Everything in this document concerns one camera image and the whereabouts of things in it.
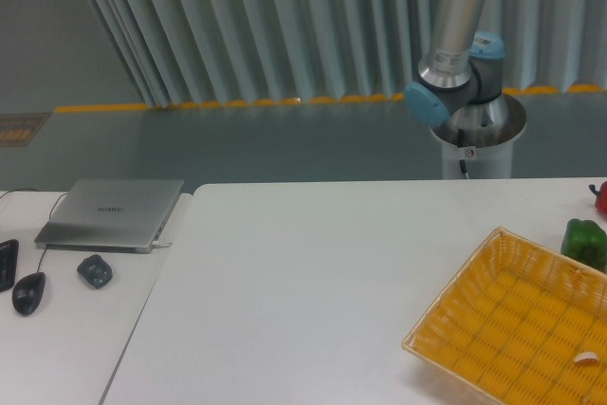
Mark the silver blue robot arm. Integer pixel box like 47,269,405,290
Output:
404,0,485,126

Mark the small bread crumb piece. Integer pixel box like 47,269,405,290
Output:
574,351,599,366

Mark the grey pleated curtain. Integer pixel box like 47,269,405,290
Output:
90,0,606,108

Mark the silver closed laptop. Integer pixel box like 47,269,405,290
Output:
35,179,184,253

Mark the black earbuds case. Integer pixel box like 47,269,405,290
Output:
77,254,113,289

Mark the yellow woven basket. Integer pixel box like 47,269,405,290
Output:
401,227,606,404

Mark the green bell pepper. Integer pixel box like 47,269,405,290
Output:
561,218,606,271

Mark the black computer mouse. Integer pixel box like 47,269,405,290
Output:
11,271,46,317

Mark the red bell pepper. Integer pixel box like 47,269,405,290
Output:
588,181,607,214

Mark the black pedestal cable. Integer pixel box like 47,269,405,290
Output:
455,127,471,180

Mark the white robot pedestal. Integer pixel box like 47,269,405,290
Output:
431,94,527,179

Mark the black mouse cable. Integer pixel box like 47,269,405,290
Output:
0,188,70,275

